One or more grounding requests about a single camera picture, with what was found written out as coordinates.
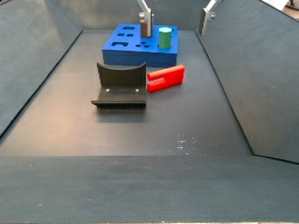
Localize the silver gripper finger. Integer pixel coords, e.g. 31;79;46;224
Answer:
199;0;218;36
136;0;152;38

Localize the red square-circle object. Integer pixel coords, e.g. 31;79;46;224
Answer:
147;65;184;93

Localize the blue foam fixture block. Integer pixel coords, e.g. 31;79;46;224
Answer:
102;24;178;67

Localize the black curved regrasp stand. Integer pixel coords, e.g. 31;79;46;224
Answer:
91;64;146;108

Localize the brown cylinder peg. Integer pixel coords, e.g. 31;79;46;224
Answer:
140;19;148;38

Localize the green hexagonal peg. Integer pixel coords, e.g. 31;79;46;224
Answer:
159;27;172;49

